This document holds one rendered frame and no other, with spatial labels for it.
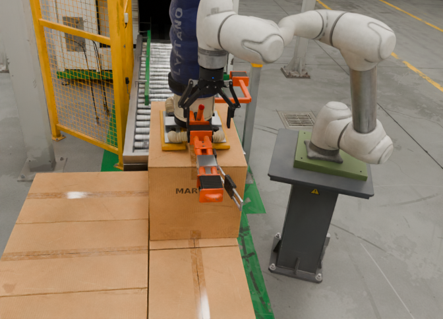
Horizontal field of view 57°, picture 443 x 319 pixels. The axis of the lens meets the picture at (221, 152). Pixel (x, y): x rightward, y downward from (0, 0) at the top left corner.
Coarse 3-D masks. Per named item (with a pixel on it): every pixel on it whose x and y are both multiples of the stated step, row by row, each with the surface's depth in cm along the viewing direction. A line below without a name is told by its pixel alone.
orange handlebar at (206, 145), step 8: (240, 80) 202; (248, 96) 187; (192, 112) 170; (192, 120) 163; (200, 144) 147; (208, 144) 147; (200, 152) 144; (208, 152) 144; (200, 168) 135; (216, 168) 137; (216, 200) 124
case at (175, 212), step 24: (240, 144) 179; (168, 168) 161; (192, 168) 162; (240, 168) 165; (168, 192) 167; (192, 192) 169; (240, 192) 172; (168, 216) 174; (192, 216) 176; (216, 216) 177; (240, 216) 179
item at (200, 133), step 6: (192, 126) 158; (198, 126) 158; (204, 126) 158; (210, 126) 157; (192, 132) 152; (198, 132) 152; (204, 132) 153; (210, 132) 153; (192, 138) 153; (198, 138) 154; (210, 138) 154; (192, 144) 155
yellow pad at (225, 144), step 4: (216, 112) 196; (212, 116) 189; (216, 116) 193; (220, 116) 194; (220, 120) 191; (216, 128) 178; (220, 128) 183; (224, 128) 185; (224, 132) 181; (224, 140) 174; (228, 140) 176; (212, 144) 172; (216, 144) 172; (220, 144) 172; (224, 144) 172; (228, 144) 173; (212, 148) 172; (216, 148) 172; (220, 148) 172; (224, 148) 173; (228, 148) 173
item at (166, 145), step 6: (162, 114) 191; (168, 114) 186; (162, 120) 187; (162, 126) 182; (162, 132) 177; (162, 138) 173; (162, 144) 169; (168, 144) 169; (174, 144) 169; (180, 144) 170
